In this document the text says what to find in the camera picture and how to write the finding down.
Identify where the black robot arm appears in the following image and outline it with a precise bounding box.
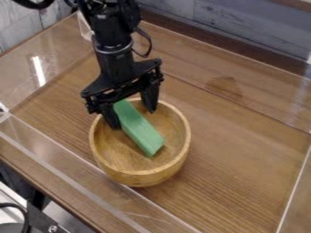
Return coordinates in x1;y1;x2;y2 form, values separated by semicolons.
63;0;164;130

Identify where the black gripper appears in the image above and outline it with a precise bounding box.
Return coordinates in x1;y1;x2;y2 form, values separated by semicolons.
80;46;164;130

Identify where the green rectangular block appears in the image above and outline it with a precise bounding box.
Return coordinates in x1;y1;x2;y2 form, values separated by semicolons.
113;100;165;157

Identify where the brown wooden bowl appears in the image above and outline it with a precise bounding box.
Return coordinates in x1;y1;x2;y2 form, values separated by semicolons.
88;98;191;187

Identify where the black cable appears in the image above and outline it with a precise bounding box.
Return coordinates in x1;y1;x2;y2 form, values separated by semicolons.
0;202;32;233

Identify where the clear acrylic tray enclosure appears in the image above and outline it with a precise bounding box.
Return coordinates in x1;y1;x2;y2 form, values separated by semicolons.
0;17;311;233

